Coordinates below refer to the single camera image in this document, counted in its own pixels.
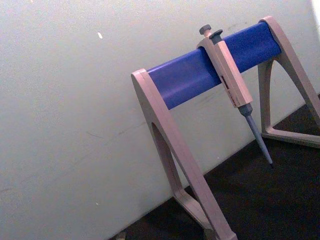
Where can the beige pipette with grey tip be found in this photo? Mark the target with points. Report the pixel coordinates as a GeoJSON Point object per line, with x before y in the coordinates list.
{"type": "Point", "coordinates": [231, 75]}

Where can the black table cloth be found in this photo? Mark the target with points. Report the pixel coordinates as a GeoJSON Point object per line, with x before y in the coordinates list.
{"type": "Point", "coordinates": [255, 197]}

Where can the pipette stand with blue bar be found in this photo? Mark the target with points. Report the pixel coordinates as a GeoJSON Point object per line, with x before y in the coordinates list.
{"type": "Point", "coordinates": [183, 77]}

